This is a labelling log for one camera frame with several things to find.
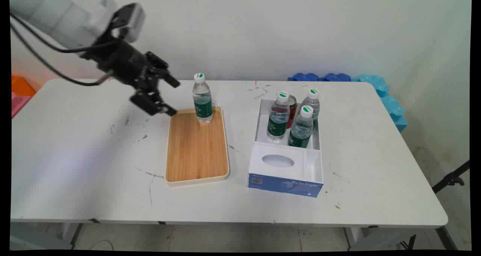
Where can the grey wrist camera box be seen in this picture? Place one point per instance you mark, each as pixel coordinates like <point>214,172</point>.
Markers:
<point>134,23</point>

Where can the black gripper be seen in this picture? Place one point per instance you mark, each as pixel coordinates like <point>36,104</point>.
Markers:
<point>124,62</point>

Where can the wooden tray with cream rim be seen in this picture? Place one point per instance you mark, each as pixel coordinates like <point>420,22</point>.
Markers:
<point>195,150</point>

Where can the white table leg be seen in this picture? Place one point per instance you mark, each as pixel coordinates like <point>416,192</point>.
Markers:
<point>357,238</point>
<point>67,233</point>

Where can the white and blue cardboard box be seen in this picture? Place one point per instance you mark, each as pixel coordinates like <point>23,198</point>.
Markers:
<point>285,186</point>

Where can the pink box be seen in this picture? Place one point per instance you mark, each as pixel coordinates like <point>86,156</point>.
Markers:
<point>18,102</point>

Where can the clear water bottle green label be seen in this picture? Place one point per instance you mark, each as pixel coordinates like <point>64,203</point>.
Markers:
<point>312,103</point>
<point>300,134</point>
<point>203,105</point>
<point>278,124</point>

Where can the red drink can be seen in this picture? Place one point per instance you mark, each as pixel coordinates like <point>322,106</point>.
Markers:
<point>293,113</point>

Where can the light blue foam mat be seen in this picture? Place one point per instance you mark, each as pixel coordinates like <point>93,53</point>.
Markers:
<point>389,102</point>

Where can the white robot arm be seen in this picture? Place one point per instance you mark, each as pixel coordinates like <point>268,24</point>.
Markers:
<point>56,19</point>

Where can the black tripod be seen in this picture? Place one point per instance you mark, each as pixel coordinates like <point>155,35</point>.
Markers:
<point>451,179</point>

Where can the orange box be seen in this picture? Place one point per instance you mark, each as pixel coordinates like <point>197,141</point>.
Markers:
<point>20,85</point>

